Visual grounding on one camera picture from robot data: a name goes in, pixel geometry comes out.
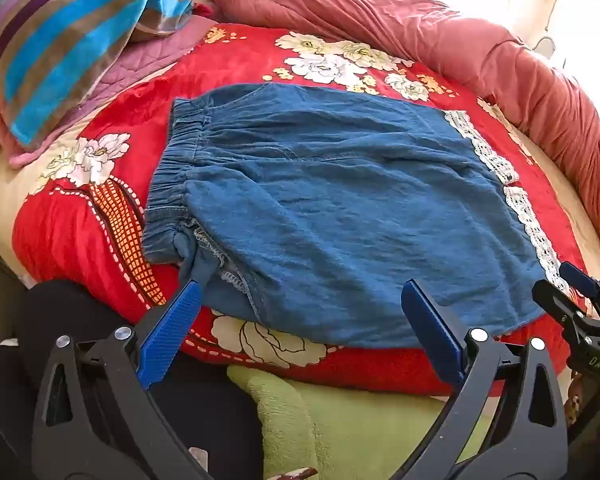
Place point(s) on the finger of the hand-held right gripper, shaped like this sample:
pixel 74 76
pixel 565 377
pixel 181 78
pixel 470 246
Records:
pixel 555 302
pixel 580 277

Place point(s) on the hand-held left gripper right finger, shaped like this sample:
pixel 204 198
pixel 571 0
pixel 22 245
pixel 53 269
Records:
pixel 432 332

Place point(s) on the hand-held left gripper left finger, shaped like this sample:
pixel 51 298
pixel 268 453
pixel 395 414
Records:
pixel 172 332

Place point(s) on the dark cloth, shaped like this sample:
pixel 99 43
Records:
pixel 55 310

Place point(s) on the red floral blanket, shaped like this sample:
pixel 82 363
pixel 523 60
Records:
pixel 80 240

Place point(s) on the green fleece blanket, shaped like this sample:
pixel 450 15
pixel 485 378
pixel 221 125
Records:
pixel 330 425

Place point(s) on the blue brown striped towel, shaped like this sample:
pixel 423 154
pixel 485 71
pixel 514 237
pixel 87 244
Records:
pixel 55 60

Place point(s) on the salmon pink quilt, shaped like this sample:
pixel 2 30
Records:
pixel 380 15

